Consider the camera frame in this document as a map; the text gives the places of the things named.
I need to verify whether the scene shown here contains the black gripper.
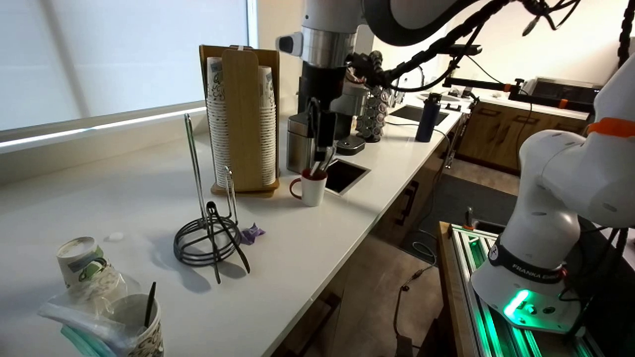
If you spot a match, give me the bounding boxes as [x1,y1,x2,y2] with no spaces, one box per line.
[297,61,349,152]

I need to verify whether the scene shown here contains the white plastic spoon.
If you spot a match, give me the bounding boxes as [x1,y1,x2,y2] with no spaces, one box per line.
[307,148,333,180]

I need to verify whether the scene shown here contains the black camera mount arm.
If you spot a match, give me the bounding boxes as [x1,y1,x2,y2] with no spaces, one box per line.
[442,75,520,95]

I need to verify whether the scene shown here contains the stack of paper cups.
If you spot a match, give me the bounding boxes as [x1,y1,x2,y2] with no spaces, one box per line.
[254,63,278,186]
[204,55,234,190]

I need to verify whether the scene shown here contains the patterned paper cup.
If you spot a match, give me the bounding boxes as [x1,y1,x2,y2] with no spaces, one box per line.
[55,234,113,301]

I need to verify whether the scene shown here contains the dark sink basin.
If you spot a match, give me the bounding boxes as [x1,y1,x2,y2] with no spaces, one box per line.
[389,103,452,127]

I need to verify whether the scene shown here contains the silver wire towel holder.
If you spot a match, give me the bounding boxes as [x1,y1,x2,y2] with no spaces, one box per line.
[172,113,244,269]

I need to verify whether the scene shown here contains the wooden cup dispenser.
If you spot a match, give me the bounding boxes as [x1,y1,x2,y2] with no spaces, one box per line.
[196,43,282,196]

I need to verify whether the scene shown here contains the black flat device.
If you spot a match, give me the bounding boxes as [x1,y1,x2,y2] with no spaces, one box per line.
[514,75,601,113]

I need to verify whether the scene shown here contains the speckled cup stack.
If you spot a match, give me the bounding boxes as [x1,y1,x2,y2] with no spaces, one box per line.
[357,85,393,144]

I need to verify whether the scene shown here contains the black braided cable bundle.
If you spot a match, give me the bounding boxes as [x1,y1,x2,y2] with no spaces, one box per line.
[345,0,583,93]

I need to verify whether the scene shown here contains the black stir stick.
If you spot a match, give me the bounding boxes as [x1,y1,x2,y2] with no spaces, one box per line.
[143,279,159,329]

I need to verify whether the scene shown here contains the clear plastic bag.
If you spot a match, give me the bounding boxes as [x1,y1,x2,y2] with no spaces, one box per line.
[36,263,165,357]

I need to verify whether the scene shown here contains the orange strap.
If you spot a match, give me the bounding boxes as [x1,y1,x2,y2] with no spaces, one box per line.
[587,117,635,138]

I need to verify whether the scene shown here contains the small purple object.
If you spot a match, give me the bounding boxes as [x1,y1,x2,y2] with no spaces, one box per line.
[240,224,266,246]

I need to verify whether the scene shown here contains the black bottle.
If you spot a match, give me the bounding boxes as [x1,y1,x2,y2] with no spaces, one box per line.
[415,91,442,144]

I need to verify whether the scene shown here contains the silver bin black lid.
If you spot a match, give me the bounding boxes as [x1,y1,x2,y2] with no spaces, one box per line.
[286,111,335,174]

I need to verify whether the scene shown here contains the black floor cable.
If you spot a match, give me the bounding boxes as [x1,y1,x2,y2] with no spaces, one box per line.
[393,263,438,357]

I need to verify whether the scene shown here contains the wooden cabinet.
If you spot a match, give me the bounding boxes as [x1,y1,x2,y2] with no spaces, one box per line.
[454,101,591,176]

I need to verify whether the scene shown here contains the white window blind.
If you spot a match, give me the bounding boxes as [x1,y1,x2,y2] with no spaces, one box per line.
[0,0,256,135]

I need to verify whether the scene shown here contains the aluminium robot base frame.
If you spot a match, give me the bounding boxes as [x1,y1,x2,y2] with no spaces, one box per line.
[434,220,601,357]

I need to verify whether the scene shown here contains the white black countertop appliance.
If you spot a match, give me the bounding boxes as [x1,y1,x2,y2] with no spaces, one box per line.
[329,71,369,156]

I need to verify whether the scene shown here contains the white mug red inside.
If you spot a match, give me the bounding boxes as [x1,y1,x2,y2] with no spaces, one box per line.
[288,166,329,208]

